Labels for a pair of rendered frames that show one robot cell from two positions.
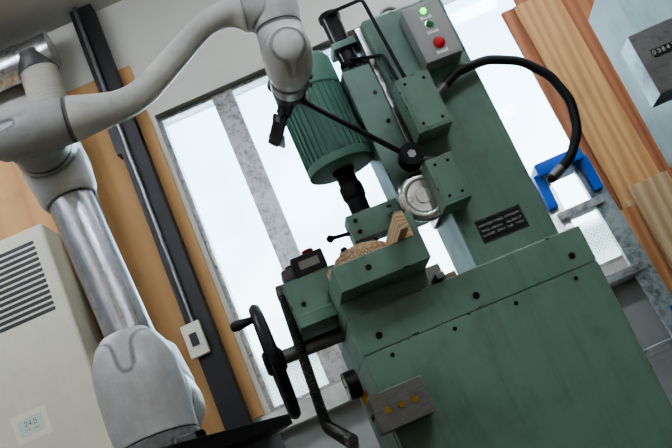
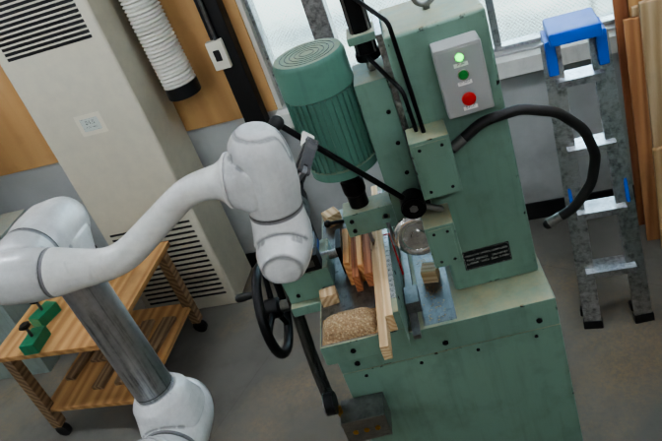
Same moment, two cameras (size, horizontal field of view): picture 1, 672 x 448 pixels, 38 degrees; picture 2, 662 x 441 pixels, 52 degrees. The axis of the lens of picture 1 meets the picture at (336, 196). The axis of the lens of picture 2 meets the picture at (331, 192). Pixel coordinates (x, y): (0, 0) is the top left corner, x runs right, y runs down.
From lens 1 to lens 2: 187 cm
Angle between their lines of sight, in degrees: 49
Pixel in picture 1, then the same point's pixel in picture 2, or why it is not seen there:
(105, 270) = (117, 350)
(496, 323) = (457, 360)
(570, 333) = (516, 370)
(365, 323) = not seen: hidden behind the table
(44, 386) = (95, 97)
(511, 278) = (480, 332)
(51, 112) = (31, 290)
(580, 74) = not seen: outside the picture
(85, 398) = (130, 111)
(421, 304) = not seen: hidden behind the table
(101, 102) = (82, 279)
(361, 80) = (375, 96)
